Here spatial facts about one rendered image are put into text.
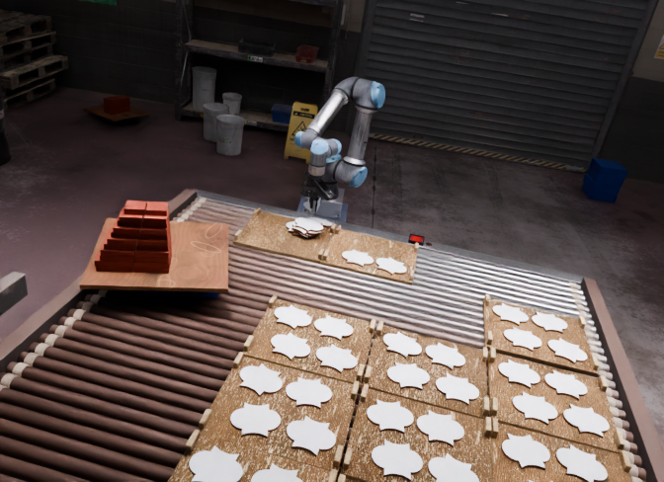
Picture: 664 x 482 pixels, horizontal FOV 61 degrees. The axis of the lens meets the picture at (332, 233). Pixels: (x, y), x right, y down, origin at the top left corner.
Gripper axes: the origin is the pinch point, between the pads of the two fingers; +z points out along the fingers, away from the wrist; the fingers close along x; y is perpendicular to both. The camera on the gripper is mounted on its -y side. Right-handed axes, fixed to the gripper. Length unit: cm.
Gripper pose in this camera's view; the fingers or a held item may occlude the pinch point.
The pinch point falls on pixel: (314, 213)
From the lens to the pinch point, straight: 268.6
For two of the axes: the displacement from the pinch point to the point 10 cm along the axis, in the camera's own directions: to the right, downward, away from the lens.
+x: -5.4, 3.2, -7.8
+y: -8.3, -3.6, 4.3
